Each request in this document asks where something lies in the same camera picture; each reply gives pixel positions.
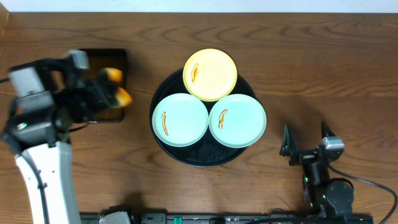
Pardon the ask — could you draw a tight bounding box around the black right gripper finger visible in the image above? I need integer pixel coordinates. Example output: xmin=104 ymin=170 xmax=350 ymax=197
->
xmin=279 ymin=124 xmax=297 ymax=156
xmin=321 ymin=121 xmax=335 ymax=138

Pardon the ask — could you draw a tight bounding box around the orange green scrub sponge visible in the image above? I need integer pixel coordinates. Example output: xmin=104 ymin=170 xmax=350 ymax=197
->
xmin=100 ymin=67 xmax=132 ymax=108

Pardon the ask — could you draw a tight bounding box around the mint green plate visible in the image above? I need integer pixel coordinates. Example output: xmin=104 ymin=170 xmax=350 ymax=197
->
xmin=209 ymin=94 xmax=267 ymax=148
xmin=152 ymin=93 xmax=209 ymax=147

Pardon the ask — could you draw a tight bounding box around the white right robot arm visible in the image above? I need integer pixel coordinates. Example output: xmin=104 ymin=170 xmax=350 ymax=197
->
xmin=279 ymin=122 xmax=354 ymax=218

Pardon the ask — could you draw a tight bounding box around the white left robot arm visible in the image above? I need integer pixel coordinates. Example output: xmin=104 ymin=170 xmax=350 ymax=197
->
xmin=2 ymin=58 xmax=93 ymax=223

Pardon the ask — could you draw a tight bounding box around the black rectangular water tray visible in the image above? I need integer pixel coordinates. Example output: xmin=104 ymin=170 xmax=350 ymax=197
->
xmin=82 ymin=49 xmax=129 ymax=123

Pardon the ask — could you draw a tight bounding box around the round black serving tray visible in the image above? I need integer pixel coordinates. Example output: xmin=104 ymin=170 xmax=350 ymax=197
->
xmin=149 ymin=69 xmax=246 ymax=167

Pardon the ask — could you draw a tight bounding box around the yellow plate with stain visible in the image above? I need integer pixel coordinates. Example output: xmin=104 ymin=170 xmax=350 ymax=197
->
xmin=182 ymin=49 xmax=238 ymax=101

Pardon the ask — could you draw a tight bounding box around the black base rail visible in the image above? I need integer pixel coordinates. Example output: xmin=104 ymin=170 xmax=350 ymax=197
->
xmin=80 ymin=212 xmax=374 ymax=224

